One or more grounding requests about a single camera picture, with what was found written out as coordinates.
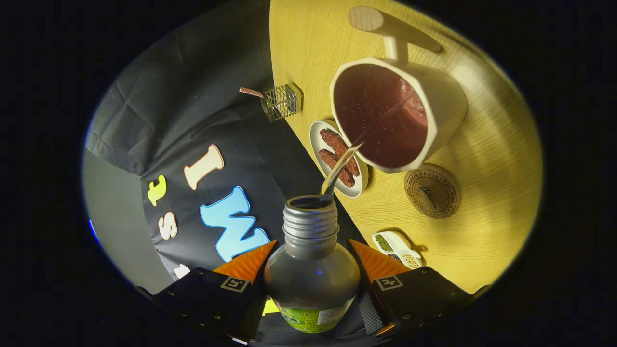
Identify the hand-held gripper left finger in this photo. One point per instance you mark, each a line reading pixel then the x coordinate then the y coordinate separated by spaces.
pixel 253 303

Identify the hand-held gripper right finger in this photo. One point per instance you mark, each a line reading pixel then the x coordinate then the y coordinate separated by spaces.
pixel 371 313

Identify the silver juice bottle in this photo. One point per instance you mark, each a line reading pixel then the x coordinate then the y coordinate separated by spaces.
pixel 308 274

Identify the round cork coaster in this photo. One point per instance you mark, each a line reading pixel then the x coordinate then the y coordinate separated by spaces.
pixel 432 191

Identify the white divided dish with beans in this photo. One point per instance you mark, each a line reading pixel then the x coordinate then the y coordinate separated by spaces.
pixel 393 246

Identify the brown meat slice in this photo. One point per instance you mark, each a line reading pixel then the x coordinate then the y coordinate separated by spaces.
pixel 332 140
pixel 326 156

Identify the white round plate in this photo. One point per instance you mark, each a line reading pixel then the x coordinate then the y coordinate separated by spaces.
pixel 314 140

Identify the pink striped straw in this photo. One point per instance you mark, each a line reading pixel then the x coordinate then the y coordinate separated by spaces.
pixel 250 91

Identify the black backdrop cloth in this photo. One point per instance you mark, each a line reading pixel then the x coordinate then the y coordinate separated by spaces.
pixel 193 96

